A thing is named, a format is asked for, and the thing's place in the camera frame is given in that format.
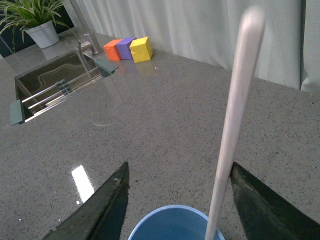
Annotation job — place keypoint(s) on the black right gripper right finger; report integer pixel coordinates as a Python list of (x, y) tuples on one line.
[(264, 214)]

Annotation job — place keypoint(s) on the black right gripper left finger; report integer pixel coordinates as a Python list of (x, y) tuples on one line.
[(102, 216)]

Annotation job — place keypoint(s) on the white chopstick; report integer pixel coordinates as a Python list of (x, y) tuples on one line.
[(249, 41)]

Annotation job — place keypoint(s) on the blue cup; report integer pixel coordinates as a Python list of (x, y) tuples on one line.
[(171, 222)]

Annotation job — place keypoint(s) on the expandable sink drying rack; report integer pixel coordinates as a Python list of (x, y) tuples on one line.
[(105, 67)]

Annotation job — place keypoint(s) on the steel kitchen sink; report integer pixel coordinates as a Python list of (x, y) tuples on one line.
[(46, 85)]

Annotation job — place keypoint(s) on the orange foam cube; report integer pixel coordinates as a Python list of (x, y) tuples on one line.
[(111, 50)]

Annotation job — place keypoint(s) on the purple foam cube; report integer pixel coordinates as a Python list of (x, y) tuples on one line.
[(123, 48)]

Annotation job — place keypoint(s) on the yellow foam cube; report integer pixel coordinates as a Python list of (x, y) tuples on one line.
[(141, 49)]

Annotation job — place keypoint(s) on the steel kitchen faucet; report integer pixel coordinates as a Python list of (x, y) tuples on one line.
[(91, 43)]

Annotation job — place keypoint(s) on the white pleated curtain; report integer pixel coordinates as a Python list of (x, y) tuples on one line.
[(207, 30)]

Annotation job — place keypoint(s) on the potted green plant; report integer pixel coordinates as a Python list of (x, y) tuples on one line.
[(23, 15)]

